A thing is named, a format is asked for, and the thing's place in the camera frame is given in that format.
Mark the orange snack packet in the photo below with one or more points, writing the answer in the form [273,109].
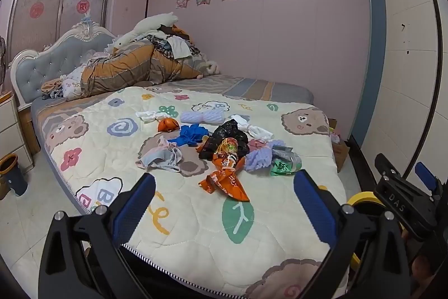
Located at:
[227,183]

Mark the small navy bin orange rim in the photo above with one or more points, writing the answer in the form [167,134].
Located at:
[14,176]

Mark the floral patterned pillow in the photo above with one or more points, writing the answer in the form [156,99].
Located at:
[71,85]

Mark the large white plush toy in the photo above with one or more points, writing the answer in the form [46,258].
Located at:
[154,22]

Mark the white crumpled cloth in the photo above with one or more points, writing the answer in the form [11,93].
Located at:
[148,116]

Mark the small white plush toy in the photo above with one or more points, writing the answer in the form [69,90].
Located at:
[212,67]

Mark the orange brown folded quilt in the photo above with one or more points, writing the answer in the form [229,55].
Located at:
[133,67]

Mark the red yellow snack packet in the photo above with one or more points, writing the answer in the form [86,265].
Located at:
[227,152]

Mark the red round window sticker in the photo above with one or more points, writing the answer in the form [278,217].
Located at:
[36,10]
[83,6]

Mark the standing fan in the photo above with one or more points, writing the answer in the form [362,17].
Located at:
[2,57]

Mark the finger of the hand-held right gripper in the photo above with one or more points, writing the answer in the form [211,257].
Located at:
[427,177]

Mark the cardboard box with red print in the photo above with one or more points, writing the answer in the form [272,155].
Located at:
[341,155]

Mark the grey pink cloth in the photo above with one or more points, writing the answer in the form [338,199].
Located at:
[157,155]

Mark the bed with blue tufted headboard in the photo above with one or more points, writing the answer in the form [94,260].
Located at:
[38,74]

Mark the purple fluffy cloth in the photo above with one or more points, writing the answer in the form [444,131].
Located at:
[259,160]

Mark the black plastic bag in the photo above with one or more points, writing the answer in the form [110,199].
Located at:
[231,129]
[208,148]

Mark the cream printed bear blanket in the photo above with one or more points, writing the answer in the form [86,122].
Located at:
[175,232]

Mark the white nightstand with wooden top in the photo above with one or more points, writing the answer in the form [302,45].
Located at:
[14,131]

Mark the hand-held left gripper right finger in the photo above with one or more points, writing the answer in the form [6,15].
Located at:
[313,201]

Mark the open cardboard box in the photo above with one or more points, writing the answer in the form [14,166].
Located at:
[332,124]

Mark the pale lavender fluffy cloth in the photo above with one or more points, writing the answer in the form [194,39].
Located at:
[201,117]

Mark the pile of mixed clothes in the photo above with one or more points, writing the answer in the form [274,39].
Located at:
[176,46]

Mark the white and grey cloth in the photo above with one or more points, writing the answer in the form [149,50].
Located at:
[259,132]

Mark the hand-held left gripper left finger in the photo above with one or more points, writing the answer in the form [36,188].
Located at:
[136,201]

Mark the blue crumpled cloth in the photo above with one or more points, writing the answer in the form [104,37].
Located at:
[190,135]

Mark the green silver packet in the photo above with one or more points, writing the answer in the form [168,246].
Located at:
[285,164]

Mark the pink patterned cloth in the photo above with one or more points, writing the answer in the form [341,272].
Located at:
[257,145]

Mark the white wardrobe with black frame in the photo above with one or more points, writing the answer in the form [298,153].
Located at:
[409,57]

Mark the person's right hand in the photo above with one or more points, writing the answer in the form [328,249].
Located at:
[421,267]

